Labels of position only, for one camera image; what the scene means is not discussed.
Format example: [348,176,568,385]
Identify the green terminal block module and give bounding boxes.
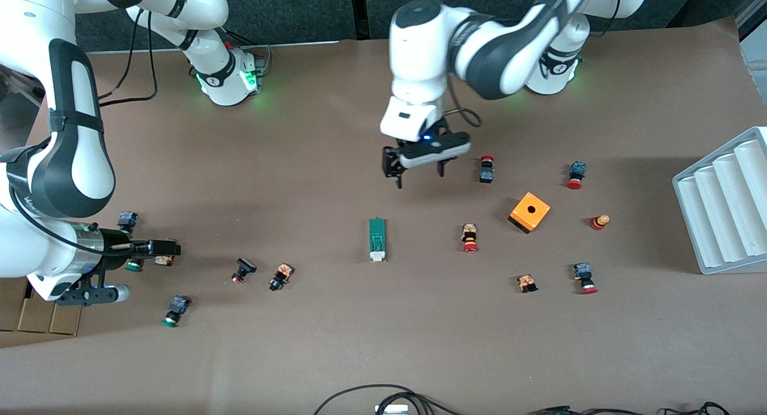
[369,217,388,263]

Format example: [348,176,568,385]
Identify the black square button red base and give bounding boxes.
[231,258,258,284]

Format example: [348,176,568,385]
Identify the brown cardboard divider box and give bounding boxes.
[0,277,81,337]

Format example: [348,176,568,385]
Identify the brown paper table cover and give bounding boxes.
[0,17,767,415]

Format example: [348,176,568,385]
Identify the grey ribbed plastic tray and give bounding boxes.
[672,126,767,275]

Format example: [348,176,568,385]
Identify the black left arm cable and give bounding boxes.
[446,77,482,128]

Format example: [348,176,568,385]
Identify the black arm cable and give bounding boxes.
[446,77,482,128]
[99,8,158,107]

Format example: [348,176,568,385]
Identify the orange button enclosure box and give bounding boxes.
[508,192,551,234]

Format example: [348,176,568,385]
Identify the black base cables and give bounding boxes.
[227,31,271,75]

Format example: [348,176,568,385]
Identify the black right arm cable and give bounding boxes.
[99,8,158,107]

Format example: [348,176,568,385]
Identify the aluminium frame rail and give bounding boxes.
[736,0,767,80]
[0,65,46,107]

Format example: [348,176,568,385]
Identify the black looping cable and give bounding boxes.
[313,384,462,415]

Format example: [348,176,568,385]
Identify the black plug with cable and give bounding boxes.
[527,405,660,415]

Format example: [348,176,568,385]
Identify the black thin cable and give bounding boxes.
[659,401,732,415]

